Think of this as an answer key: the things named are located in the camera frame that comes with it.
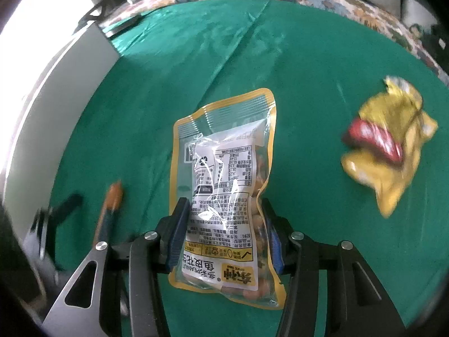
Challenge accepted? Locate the bright window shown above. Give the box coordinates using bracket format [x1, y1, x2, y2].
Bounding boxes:
[0, 0, 100, 46]

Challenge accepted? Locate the black chair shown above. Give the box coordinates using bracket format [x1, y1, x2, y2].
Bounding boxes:
[75, 1, 110, 26]

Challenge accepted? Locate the yellow-edged peanut packet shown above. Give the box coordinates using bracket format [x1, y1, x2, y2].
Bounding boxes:
[168, 88, 285, 310]

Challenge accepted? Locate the orange sausage stick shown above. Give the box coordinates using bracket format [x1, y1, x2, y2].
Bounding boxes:
[92, 181, 124, 248]

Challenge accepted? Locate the yellow crumpled snack packet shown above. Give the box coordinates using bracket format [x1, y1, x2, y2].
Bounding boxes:
[341, 75, 440, 217]

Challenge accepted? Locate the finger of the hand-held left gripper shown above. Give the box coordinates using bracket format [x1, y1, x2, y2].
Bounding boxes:
[33, 193, 84, 226]

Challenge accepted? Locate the green cloth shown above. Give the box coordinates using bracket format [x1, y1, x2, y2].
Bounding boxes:
[45, 0, 449, 337]

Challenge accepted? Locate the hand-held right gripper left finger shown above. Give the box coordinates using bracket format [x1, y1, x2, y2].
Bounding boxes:
[42, 197, 190, 337]

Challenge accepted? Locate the white storage box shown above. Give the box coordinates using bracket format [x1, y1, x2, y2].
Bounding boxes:
[2, 24, 120, 218]

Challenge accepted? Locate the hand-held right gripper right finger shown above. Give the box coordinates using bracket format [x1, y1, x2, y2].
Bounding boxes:
[261, 198, 407, 337]

